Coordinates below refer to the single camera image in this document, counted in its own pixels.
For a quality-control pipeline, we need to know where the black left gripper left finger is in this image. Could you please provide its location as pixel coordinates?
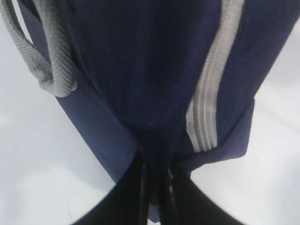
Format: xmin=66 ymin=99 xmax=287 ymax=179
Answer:
xmin=74 ymin=153 xmax=150 ymax=225

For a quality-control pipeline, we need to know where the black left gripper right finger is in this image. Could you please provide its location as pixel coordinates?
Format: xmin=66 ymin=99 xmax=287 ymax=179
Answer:
xmin=161 ymin=163 xmax=237 ymax=225

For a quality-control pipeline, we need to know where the navy blue lunch bag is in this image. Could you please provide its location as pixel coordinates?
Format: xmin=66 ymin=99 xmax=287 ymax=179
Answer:
xmin=0 ymin=0 xmax=300 ymax=225

